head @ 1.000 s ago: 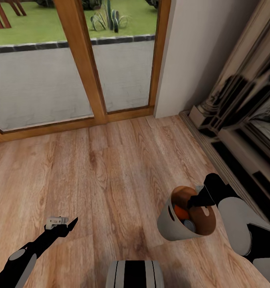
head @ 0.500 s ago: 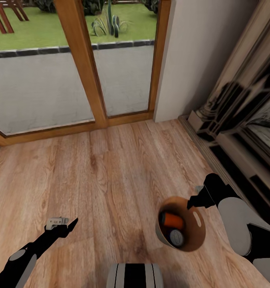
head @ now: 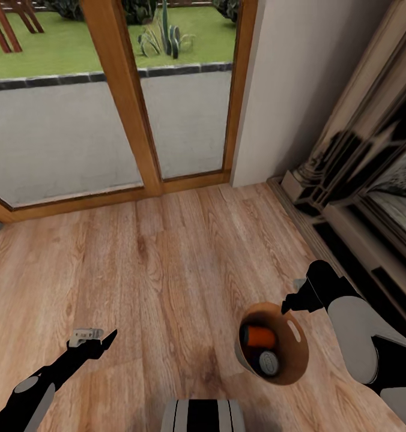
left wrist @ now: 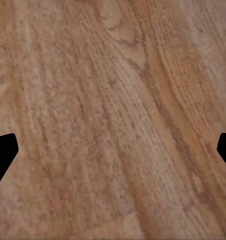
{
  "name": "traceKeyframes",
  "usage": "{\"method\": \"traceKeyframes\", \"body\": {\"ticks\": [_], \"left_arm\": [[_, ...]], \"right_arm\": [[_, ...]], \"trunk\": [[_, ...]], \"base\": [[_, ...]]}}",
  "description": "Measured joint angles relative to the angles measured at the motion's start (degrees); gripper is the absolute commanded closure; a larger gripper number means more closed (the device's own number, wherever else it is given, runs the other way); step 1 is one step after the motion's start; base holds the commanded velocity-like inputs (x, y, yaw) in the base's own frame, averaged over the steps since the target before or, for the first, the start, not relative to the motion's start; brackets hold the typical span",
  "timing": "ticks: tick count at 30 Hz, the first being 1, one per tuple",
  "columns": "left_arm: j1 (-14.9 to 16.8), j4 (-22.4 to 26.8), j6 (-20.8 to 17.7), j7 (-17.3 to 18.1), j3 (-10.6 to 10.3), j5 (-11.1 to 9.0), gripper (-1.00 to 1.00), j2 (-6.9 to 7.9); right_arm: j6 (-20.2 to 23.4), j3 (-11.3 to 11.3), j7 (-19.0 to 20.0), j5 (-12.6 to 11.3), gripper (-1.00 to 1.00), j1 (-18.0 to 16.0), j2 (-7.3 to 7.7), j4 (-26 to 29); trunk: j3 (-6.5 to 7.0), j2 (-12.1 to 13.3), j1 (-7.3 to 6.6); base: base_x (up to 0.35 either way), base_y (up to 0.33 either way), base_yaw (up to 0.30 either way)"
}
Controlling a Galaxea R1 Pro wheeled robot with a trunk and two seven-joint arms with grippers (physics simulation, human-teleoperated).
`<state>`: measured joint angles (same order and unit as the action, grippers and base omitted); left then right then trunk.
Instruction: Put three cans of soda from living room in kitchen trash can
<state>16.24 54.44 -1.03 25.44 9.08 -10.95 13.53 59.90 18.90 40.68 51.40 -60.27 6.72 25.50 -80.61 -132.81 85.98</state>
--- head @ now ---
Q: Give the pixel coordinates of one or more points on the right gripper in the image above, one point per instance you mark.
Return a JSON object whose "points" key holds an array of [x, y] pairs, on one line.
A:
{"points": [[300, 301]]}

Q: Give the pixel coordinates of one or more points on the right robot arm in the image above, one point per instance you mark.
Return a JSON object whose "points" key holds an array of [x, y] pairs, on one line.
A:
{"points": [[373, 350]]}

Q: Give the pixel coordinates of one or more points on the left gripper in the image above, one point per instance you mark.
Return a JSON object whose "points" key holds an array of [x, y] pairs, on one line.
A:
{"points": [[92, 349]]}

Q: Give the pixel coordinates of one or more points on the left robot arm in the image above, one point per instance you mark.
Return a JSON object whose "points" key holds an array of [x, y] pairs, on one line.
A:
{"points": [[31, 398]]}

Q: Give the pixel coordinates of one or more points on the robot trunk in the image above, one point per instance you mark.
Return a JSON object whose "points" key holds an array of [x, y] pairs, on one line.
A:
{"points": [[203, 416]]}

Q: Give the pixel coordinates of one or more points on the wood fireplace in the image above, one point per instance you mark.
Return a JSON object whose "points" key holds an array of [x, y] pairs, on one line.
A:
{"points": [[348, 199]]}

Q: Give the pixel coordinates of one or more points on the trash can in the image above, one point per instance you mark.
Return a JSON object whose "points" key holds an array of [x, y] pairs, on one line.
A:
{"points": [[292, 355]]}

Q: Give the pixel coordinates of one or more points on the door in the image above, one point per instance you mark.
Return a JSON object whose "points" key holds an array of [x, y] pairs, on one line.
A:
{"points": [[110, 101]]}

